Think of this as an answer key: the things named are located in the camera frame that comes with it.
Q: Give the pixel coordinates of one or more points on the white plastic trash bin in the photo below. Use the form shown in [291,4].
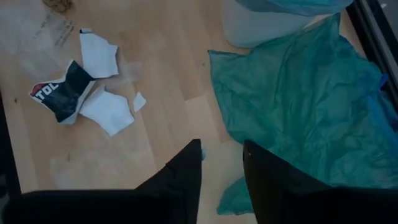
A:
[248,28]

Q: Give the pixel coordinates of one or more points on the torn dark printed sticker piece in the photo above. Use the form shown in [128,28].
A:
[66,93]

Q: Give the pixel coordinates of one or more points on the light blue trash bag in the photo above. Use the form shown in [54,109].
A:
[295,6]

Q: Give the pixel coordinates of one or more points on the small white paper scrap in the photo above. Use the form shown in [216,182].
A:
[139,102]

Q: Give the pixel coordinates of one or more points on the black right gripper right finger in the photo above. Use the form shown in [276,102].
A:
[295,202]

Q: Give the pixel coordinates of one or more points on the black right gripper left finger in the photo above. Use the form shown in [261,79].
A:
[168,202]

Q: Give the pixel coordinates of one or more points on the clear plastic wrap with print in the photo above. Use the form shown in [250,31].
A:
[37,46]

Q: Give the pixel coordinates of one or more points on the teal green trash bag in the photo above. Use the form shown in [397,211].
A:
[304,109]

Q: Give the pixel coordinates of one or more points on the brown paper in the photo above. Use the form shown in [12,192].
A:
[57,4]

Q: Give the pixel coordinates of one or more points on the torn white paper piece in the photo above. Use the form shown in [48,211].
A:
[107,112]
[98,56]

